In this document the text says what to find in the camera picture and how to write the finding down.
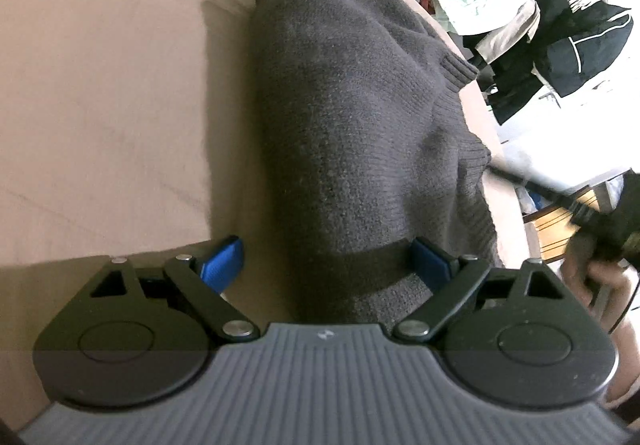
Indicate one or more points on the dark grey knit sweater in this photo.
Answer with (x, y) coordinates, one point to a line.
(340, 125)

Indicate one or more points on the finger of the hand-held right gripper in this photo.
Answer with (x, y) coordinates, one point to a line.
(530, 184)

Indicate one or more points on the person's right hand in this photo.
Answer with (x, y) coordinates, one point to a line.
(617, 282)

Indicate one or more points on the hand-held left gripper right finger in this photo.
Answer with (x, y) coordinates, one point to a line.
(430, 265)

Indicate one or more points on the beige garment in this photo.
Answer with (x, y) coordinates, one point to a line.
(510, 35)

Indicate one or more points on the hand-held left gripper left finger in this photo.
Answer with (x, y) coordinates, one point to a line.
(222, 262)

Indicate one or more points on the wooden chair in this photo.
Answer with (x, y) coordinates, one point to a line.
(555, 235)

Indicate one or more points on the black jacket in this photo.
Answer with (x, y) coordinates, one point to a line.
(590, 45)

